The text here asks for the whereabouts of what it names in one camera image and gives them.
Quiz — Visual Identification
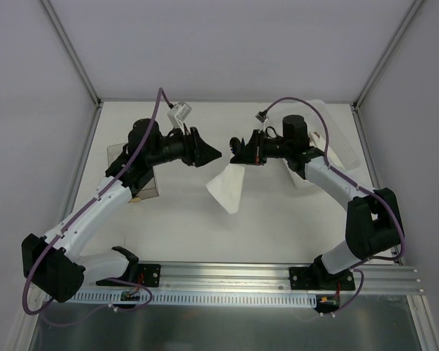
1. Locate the white paper napkin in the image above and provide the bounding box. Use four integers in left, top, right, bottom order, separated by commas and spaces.
206, 164, 245, 214

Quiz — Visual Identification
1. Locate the black metal spoon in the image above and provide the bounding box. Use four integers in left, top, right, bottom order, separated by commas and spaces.
230, 137, 245, 155

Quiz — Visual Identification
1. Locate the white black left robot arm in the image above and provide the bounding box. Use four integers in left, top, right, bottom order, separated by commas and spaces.
21, 118, 222, 303

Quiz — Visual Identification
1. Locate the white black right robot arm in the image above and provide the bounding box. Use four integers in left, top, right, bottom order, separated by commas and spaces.
230, 115, 405, 290

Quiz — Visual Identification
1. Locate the rolled napkin in basket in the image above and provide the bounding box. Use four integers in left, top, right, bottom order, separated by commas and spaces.
310, 130, 345, 169

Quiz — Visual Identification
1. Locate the white perforated plastic basket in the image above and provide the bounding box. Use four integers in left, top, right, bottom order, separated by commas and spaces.
280, 99, 361, 176

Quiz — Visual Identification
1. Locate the clear acrylic tray box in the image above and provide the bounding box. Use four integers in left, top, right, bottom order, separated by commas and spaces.
105, 143, 160, 200

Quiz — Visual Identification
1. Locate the left green circuit board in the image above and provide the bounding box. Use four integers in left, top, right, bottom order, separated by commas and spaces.
120, 290, 140, 301

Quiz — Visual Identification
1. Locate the green circuit board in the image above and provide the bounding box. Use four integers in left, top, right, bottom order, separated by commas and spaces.
318, 296, 340, 306
120, 290, 140, 301

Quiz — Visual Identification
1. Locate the right green circuit board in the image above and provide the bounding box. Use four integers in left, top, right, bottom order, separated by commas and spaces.
318, 296, 340, 306

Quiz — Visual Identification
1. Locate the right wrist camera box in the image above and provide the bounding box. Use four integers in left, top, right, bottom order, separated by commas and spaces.
255, 111, 270, 129

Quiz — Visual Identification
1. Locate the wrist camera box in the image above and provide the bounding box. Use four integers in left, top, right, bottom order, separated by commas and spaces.
255, 111, 270, 129
167, 102, 192, 129

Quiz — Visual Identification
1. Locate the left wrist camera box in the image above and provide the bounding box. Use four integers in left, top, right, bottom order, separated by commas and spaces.
167, 102, 192, 129

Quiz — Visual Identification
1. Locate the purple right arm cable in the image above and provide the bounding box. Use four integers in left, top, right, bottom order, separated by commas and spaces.
255, 97, 405, 317

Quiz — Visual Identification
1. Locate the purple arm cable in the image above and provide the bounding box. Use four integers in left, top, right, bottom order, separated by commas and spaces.
255, 97, 405, 317
20, 87, 175, 326

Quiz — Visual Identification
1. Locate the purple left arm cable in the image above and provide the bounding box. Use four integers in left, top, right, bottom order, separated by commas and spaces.
20, 87, 175, 326

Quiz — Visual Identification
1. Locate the aluminium front rail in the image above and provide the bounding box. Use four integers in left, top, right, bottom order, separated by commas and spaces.
28, 258, 425, 295

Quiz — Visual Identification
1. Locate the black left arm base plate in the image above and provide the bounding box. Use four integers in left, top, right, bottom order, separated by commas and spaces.
96, 263, 162, 287

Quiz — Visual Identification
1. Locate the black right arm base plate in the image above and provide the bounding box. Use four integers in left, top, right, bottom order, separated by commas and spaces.
288, 266, 356, 291

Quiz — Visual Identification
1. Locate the left aluminium frame post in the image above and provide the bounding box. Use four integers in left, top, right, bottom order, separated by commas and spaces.
38, 0, 101, 107

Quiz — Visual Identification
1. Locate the aluminium frame post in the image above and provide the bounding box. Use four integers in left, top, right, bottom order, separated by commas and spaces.
38, 0, 101, 107
353, 0, 425, 112

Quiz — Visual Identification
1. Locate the white slotted cable duct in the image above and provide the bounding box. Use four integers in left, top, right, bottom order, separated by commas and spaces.
70, 290, 317, 309

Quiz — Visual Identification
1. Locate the right aluminium frame post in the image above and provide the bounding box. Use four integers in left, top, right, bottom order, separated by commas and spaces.
353, 0, 425, 112

